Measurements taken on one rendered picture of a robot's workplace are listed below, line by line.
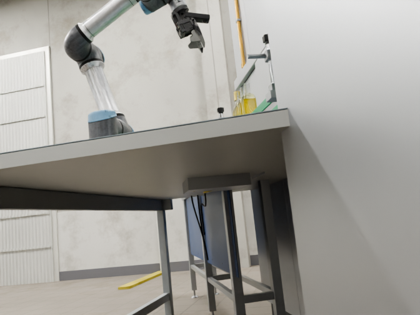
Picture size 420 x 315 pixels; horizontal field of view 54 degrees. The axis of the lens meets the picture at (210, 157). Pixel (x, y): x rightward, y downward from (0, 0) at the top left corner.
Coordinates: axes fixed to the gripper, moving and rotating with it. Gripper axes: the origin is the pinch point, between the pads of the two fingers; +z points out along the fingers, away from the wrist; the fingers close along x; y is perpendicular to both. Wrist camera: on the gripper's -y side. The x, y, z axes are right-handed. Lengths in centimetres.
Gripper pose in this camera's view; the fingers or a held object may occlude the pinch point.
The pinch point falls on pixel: (203, 47)
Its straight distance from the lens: 192.8
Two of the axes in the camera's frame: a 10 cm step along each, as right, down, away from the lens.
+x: 1.7, -1.7, -9.7
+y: -8.9, 4.0, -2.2
